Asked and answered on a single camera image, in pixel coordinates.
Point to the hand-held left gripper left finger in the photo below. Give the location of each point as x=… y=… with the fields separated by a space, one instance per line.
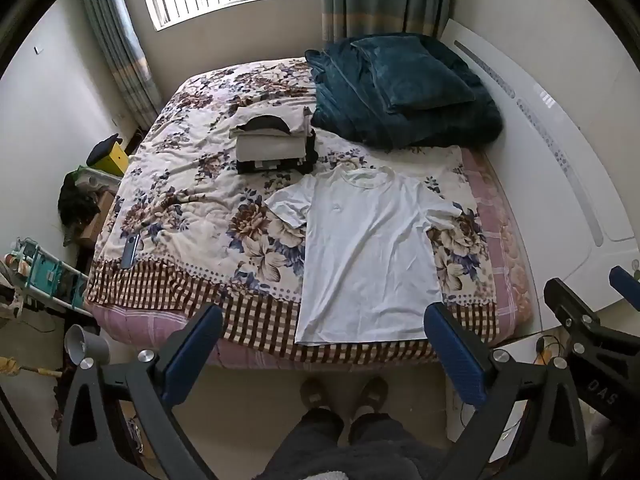
x=195 y=355

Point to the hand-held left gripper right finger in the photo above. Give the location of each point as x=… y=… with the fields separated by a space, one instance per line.
x=455 y=355

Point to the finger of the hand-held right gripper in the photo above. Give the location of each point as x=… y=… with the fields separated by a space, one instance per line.
x=625 y=280
x=562 y=297

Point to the white t-shirt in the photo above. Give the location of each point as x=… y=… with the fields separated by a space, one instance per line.
x=365 y=260

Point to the black clothes heap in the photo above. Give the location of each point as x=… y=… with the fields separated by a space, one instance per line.
x=77 y=205

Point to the pink bed mattress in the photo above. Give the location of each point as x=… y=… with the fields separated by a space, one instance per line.
x=505 y=270

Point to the person's right slipper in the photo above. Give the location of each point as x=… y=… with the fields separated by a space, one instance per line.
x=371 y=394

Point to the grey cup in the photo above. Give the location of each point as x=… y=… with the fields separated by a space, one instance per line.
x=90 y=345

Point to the person's right leg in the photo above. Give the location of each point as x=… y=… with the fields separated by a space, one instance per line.
x=380 y=430

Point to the person's leg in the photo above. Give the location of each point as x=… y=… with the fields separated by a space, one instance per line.
x=380 y=430
x=320 y=425

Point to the grey smartphone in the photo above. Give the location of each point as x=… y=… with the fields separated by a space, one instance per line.
x=131 y=251

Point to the white headboard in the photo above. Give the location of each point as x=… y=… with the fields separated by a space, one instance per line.
x=550 y=160

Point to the person's left leg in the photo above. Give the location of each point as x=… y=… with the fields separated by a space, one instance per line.
x=320 y=425

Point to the yellow white stick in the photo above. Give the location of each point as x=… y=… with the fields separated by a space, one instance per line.
x=40 y=371

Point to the teal storage rack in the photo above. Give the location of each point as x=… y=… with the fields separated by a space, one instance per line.
x=50 y=272

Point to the cardboard box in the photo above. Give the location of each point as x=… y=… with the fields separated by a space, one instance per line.
x=100 y=215

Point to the white plastic appliance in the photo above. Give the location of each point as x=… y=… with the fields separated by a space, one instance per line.
x=97 y=180

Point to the cream folded garment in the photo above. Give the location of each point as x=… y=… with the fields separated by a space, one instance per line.
x=270 y=147

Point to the black folded garment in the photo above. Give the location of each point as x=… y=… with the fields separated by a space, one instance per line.
x=310 y=157

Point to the teal plush blanket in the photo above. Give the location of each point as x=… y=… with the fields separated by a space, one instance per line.
x=350 y=110

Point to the teal plush pillow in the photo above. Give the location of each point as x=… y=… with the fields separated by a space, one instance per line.
x=415 y=75

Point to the narrow blue-grey curtain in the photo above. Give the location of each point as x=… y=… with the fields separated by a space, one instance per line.
x=120 y=60

